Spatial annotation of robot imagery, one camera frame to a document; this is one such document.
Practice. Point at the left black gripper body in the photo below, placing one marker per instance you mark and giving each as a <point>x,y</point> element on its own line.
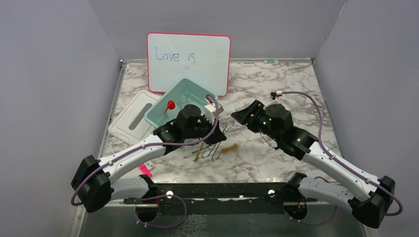
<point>201,130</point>

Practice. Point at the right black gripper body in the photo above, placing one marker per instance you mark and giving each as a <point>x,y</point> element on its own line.
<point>263,125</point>

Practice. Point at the metal crucible tongs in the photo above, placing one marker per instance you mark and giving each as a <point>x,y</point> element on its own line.
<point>211,151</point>

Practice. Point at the brown test tube brush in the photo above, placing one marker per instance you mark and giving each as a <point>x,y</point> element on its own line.
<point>229,148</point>

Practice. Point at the red cap wash bottle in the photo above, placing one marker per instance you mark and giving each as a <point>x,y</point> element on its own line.
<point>171,108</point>

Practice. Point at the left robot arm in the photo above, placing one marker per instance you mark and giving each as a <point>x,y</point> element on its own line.
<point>93,180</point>

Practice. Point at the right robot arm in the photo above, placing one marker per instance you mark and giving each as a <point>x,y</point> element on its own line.
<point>367,196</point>

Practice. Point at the teal plastic bin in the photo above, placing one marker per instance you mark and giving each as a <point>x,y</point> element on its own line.
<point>184,92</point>

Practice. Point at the white bin lid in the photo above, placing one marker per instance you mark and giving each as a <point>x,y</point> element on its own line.
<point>130,125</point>

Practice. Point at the pink framed whiteboard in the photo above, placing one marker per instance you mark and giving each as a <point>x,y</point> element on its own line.
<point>202,58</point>

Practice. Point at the pink highlighter marker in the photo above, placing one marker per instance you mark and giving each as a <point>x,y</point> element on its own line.
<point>146,168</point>

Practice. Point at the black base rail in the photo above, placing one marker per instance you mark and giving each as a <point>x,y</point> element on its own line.
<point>222,198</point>

